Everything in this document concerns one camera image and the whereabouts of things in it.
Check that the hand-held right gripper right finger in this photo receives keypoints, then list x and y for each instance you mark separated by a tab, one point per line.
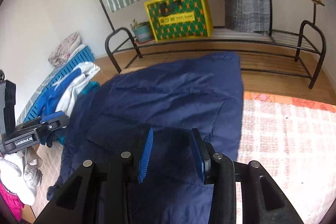
198	158

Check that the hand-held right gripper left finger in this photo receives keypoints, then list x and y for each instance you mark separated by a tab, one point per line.
145	155

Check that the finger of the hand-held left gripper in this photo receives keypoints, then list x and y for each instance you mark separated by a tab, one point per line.
53	115
55	124

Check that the navy puffer jacket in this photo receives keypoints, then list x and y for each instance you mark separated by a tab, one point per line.
170	98

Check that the black metal clothes rack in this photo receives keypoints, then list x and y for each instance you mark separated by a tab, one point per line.
299	43

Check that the blue and white jacket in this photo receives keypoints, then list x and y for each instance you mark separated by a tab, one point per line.
71	90

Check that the silver padded garment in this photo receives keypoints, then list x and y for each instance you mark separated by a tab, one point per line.
32	174

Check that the pink garment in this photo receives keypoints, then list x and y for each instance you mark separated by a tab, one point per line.
9	200

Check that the blue slatted plastic panel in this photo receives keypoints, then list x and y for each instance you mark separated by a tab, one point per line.
78	56

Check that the floral folded quilt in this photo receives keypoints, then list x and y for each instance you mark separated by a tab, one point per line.
65	48

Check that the pink checked blanket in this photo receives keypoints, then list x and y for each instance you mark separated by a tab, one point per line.
275	140

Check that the orange floral mat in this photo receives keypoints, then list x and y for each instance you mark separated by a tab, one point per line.
302	103

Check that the small potted plant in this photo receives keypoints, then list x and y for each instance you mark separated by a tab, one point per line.
143	32

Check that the yellow green patterned box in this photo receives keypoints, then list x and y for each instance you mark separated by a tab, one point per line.
178	24

